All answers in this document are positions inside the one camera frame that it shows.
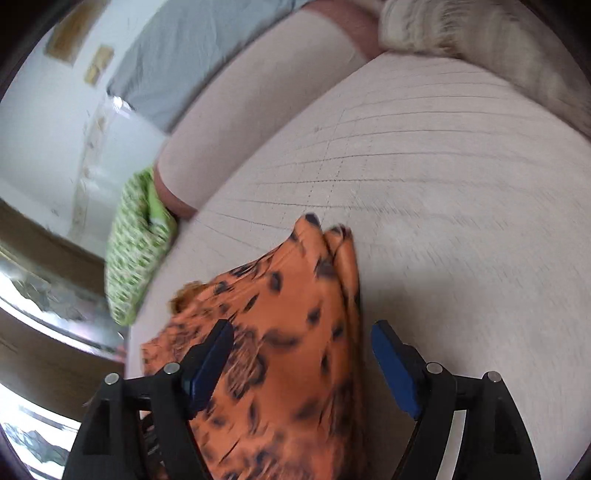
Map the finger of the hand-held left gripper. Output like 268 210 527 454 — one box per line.
62 319 235 480
372 320 541 480

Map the orange floral sweater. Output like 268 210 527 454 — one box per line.
141 212 370 480

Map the green checkered pillow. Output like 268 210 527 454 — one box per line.
105 167 179 326

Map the pink quilted mattress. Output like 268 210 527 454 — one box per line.
124 51 591 480

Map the leaded glass door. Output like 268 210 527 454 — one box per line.
0 249 126 476

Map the pink bolster cushion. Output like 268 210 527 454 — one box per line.
154 0 384 219

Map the grey pillow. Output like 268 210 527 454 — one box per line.
106 0 310 132

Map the striped bolster cushion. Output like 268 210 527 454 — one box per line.
379 0 509 70

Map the striped beige blanket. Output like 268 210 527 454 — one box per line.
443 0 591 126

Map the wooden door frame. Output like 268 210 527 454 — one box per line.
0 198 127 418

